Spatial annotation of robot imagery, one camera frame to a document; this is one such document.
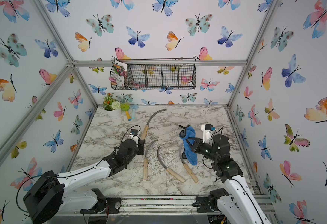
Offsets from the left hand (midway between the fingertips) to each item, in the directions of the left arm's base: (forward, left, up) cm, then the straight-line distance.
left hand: (145, 140), depth 84 cm
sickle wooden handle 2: (-16, 0, -12) cm, 19 cm away
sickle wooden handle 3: (-17, -18, -12) cm, 27 cm away
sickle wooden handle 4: (-17, -27, -12) cm, 34 cm away
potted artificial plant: (+28, +27, 0) cm, 39 cm away
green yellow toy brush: (+39, +21, -11) cm, 46 cm away
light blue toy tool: (+41, +15, -13) cm, 45 cm away
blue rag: (-15, -25, +10) cm, 31 cm away
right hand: (-7, -24, +12) cm, 28 cm away
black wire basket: (+43, -8, +17) cm, 47 cm away
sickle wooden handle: (+4, 0, +2) cm, 4 cm away
